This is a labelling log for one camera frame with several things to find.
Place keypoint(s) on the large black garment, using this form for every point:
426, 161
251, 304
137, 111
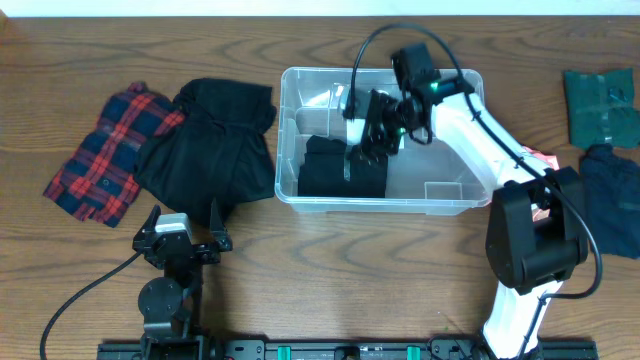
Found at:
218, 157

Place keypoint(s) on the black taped cloth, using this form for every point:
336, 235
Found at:
334, 169

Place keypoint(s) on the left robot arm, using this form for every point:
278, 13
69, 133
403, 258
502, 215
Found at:
170, 304

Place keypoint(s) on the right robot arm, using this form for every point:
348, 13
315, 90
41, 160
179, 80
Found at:
538, 243

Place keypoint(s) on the navy cloth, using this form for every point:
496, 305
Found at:
612, 200

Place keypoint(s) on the folded green taped cloth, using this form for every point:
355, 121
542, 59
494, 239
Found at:
601, 109

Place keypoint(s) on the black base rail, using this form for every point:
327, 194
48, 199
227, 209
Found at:
320, 351

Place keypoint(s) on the red navy plaid shirt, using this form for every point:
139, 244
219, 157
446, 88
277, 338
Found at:
97, 181

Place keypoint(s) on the white label in bin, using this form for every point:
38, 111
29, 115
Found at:
354, 130

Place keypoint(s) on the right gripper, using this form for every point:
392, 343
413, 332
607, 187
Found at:
375, 136

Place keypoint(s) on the pink printed shirt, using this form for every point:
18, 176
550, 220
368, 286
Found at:
552, 162

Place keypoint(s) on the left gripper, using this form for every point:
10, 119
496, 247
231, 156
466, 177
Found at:
220, 243

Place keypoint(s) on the clear plastic storage bin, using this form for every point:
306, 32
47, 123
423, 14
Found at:
430, 178

